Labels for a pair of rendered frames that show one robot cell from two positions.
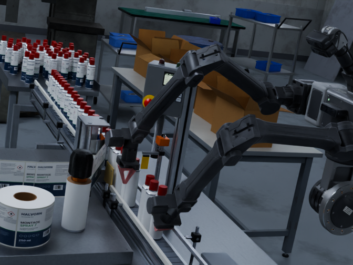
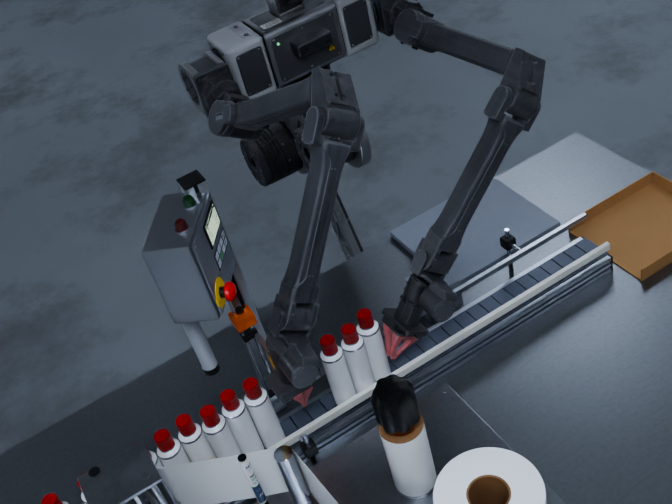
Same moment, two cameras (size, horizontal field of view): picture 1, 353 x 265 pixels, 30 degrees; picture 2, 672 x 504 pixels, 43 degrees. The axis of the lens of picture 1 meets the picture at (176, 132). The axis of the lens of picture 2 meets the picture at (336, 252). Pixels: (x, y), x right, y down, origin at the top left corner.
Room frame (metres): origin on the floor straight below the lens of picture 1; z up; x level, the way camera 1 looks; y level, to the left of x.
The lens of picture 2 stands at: (2.15, 1.34, 2.38)
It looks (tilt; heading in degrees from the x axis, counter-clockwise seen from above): 40 degrees down; 275
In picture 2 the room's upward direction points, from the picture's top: 16 degrees counter-clockwise
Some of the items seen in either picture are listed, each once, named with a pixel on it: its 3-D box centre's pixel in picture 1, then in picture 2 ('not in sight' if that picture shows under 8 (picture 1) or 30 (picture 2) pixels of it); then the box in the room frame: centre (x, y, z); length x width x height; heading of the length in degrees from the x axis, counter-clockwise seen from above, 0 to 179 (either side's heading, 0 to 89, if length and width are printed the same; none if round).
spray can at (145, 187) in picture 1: (146, 200); (336, 370); (2.34, 0.07, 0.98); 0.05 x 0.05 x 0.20
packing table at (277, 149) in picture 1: (192, 150); not in sight; (4.99, -0.15, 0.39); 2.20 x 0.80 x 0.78; 25
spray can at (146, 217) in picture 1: (150, 206); (357, 359); (2.29, 0.05, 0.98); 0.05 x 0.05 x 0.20
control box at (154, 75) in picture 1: (167, 89); (192, 256); (2.54, 0.06, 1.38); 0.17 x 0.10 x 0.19; 80
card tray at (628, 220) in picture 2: not in sight; (647, 223); (1.50, -0.33, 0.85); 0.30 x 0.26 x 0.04; 25
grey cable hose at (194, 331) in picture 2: (158, 133); (196, 336); (2.59, 0.07, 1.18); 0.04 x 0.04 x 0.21
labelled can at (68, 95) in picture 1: (69, 105); not in sight; (3.52, 0.61, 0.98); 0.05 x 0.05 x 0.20
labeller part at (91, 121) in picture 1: (93, 121); (118, 478); (2.75, 0.36, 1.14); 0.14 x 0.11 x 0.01; 25
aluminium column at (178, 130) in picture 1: (178, 146); (240, 302); (2.50, -0.02, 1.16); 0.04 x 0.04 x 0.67; 25
